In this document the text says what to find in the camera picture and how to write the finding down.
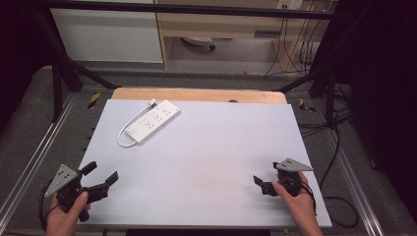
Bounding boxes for white cabinet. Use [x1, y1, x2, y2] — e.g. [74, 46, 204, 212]
[49, 7, 164, 64]

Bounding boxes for aluminium floor rail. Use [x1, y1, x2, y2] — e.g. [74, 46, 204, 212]
[0, 92, 79, 224]
[323, 127, 386, 236]

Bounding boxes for office chair base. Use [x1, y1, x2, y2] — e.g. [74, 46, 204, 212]
[181, 35, 217, 51]

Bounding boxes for black curtain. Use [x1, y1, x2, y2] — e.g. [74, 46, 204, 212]
[332, 0, 417, 224]
[0, 0, 56, 130]

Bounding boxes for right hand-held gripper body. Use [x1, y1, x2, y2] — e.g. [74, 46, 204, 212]
[272, 157, 315, 198]

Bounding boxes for white power strip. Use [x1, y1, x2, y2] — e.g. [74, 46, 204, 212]
[125, 98, 182, 145]

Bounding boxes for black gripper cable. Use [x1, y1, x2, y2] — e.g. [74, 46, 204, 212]
[38, 180, 60, 231]
[300, 126, 361, 229]

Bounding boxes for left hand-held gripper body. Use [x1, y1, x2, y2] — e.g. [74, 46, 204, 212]
[44, 163, 110, 222]

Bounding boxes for person's right hand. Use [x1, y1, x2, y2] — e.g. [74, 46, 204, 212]
[271, 171, 319, 227]

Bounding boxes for black metal stand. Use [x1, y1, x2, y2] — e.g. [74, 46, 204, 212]
[34, 9, 121, 123]
[277, 57, 339, 128]

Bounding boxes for black metal frame bar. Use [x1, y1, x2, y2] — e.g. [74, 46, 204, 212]
[40, 0, 347, 21]

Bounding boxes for white power strip cable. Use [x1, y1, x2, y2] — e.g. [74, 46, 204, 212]
[116, 103, 155, 148]

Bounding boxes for bundle of black floor cables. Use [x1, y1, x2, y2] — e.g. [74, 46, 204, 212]
[297, 107, 354, 140]

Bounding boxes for wooden desk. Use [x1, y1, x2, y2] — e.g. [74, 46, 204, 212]
[153, 0, 332, 69]

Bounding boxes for white wall socket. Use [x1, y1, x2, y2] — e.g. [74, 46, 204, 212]
[276, 0, 305, 11]

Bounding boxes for wooden table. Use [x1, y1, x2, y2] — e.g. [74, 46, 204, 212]
[110, 87, 289, 105]

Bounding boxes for yellow black tape strip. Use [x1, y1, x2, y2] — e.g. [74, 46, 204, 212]
[298, 97, 317, 113]
[87, 91, 101, 110]

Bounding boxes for person's left hand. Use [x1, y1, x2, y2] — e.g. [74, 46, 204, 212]
[45, 191, 90, 236]

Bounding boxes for hanging cables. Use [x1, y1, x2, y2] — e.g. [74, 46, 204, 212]
[264, 15, 324, 78]

